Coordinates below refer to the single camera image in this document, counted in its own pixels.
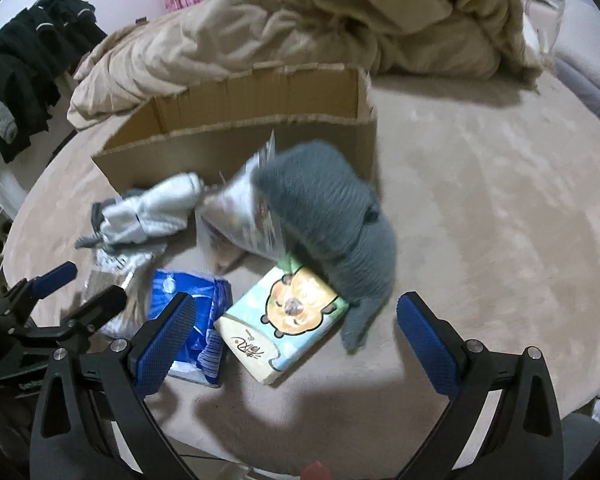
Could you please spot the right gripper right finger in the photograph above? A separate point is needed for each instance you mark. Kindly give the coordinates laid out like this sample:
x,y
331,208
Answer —
x,y
524,439

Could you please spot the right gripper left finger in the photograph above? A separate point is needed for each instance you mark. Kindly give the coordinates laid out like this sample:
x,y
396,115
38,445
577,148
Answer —
x,y
91,420

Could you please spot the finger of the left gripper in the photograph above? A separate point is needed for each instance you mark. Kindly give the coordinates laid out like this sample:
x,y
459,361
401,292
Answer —
x,y
95,313
21,299

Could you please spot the blue tissue pack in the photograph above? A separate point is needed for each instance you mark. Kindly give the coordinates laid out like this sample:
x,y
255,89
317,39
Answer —
x,y
200,357

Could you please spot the clear bag with comb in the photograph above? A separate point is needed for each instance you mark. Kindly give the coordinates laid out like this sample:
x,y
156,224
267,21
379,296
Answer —
x,y
129,268

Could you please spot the grey grip sock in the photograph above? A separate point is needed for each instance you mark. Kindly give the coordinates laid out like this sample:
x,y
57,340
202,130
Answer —
x,y
97,217

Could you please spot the white sock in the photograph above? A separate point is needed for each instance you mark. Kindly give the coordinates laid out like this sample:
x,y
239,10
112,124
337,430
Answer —
x,y
161,211

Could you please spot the bear print tissue pack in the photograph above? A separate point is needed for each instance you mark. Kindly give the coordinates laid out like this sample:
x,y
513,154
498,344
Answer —
x,y
280,319

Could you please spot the clear plastic snack bag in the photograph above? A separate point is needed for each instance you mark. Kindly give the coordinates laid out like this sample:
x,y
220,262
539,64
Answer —
x,y
233,219

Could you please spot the grey knitted hat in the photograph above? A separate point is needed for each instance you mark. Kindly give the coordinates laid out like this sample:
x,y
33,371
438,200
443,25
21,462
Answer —
x,y
336,219

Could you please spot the black hanging clothes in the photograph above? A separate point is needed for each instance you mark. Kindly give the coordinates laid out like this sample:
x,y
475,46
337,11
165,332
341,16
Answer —
x,y
37,46

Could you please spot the cardboard box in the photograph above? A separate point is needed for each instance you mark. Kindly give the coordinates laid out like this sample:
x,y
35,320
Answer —
x,y
213,127

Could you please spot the grey pillow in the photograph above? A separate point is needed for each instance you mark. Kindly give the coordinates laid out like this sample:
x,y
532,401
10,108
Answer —
x,y
584,89

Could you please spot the embroidered white pillow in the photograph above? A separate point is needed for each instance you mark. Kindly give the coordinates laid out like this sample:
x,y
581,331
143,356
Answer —
x,y
567,30

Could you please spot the beige plush blanket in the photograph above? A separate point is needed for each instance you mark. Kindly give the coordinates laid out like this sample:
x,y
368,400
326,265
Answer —
x,y
215,38

